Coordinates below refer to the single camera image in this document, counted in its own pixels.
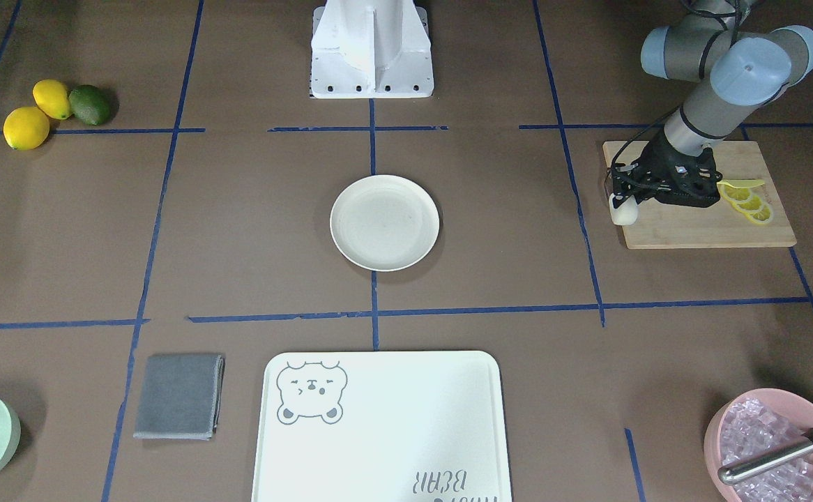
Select yellow lemon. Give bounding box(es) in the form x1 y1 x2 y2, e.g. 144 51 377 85
3 106 52 151
31 79 73 121

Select green lime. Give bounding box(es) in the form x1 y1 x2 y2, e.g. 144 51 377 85
68 84 112 126

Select yellow knife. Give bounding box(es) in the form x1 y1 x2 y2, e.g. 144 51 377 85
717 178 766 190

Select bamboo cutting board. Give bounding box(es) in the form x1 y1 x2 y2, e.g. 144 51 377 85
618 141 798 249

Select round white plate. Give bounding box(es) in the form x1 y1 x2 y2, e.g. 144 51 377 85
329 174 441 271

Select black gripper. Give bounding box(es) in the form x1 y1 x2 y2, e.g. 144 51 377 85
609 132 722 209

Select lemon slices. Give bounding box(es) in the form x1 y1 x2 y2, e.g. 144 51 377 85
717 183 775 225

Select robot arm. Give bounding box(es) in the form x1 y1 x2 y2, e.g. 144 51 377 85
609 1 813 225

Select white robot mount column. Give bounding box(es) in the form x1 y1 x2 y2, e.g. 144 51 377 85
309 1 434 99

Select grey folded cloth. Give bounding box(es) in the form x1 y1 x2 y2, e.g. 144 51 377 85
133 353 225 441

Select white bear tray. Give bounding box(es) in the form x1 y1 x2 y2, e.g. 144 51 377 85
251 350 514 501

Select pink bowl with ice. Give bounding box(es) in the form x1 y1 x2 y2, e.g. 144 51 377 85
703 388 813 501

